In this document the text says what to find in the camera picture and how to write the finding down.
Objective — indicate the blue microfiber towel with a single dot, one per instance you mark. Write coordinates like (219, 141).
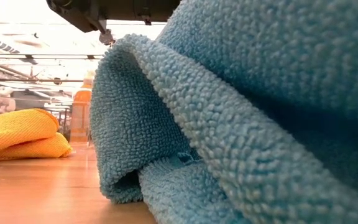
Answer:
(228, 109)

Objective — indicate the orange microfiber towel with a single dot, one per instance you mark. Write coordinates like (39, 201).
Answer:
(17, 130)

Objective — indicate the orange liquid spray bottle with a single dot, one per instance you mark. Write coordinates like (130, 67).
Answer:
(81, 115)

